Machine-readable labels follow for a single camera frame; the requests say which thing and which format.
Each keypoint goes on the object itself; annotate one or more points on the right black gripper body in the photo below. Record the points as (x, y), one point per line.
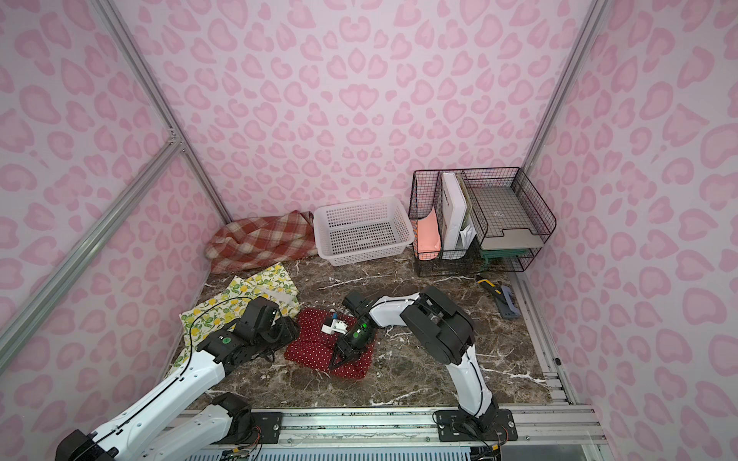
(351, 343)

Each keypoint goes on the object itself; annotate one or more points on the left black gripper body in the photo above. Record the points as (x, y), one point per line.
(282, 328)

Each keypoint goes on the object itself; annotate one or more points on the red polka dot skirt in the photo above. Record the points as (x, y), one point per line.
(313, 348)

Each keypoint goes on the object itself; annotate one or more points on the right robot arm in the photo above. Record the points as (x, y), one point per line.
(444, 330)

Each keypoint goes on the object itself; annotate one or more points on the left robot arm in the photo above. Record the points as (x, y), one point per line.
(142, 431)

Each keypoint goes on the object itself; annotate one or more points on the lemon print skirt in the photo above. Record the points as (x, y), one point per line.
(273, 283)

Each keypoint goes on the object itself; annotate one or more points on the red plaid skirt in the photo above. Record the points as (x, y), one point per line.
(253, 243)

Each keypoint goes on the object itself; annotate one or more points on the white plastic basket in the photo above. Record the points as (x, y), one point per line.
(364, 230)

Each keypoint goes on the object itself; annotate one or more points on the pink folder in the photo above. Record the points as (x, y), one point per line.
(428, 241)

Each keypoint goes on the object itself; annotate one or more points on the yellow black utility knife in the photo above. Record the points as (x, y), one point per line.
(502, 296)

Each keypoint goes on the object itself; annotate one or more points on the white book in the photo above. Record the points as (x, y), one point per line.
(454, 208)

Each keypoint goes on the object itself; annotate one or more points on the grey paper tray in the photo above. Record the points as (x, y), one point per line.
(501, 222)

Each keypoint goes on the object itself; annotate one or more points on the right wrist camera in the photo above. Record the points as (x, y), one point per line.
(334, 325)

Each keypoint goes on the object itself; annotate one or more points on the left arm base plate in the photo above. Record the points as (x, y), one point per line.
(237, 424)

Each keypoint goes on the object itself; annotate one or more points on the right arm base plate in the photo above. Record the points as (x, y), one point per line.
(496, 425)

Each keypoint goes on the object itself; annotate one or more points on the black wire desk organizer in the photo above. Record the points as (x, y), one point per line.
(471, 259)

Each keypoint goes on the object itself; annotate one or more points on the aluminium frame rail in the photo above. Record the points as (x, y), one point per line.
(395, 427)

